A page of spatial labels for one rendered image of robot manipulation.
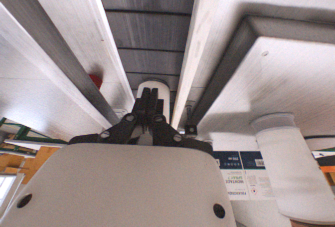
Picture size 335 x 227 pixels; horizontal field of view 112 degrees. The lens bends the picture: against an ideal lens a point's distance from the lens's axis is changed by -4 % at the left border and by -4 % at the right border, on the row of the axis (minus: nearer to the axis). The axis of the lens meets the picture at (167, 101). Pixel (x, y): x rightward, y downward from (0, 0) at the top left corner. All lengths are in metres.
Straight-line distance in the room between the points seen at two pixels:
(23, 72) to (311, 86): 0.54
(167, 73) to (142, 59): 0.04
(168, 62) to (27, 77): 0.33
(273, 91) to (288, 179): 0.16
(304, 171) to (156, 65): 0.31
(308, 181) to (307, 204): 0.03
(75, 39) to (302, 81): 0.35
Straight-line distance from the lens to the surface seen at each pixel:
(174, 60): 0.16
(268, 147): 0.34
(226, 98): 0.24
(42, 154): 2.01
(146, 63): 0.17
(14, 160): 4.51
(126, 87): 0.22
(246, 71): 0.20
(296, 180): 0.33
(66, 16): 0.23
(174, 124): 0.25
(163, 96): 0.17
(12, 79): 0.45
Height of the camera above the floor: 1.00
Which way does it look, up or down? 32 degrees down
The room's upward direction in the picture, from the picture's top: 178 degrees counter-clockwise
